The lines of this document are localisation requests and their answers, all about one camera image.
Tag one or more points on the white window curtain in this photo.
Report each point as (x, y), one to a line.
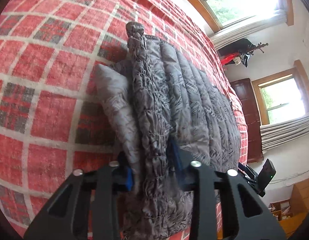
(247, 27)

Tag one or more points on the red plaid bed blanket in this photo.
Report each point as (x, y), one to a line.
(50, 120)

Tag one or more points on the dark wooden headboard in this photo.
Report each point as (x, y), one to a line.
(244, 91)

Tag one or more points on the coat rack with clothes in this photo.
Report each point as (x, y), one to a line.
(239, 52)

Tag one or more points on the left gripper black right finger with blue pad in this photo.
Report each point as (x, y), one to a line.
(244, 216)

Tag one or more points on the grey striped curtain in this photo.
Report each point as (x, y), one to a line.
(275, 135)

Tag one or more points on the grey quilted down jacket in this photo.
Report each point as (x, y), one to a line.
(153, 95)

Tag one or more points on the wooden shelf cabinet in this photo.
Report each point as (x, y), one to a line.
(290, 213)

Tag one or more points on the small wooden framed window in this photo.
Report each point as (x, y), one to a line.
(283, 96)

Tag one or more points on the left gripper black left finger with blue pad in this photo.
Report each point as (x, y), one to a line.
(85, 201)

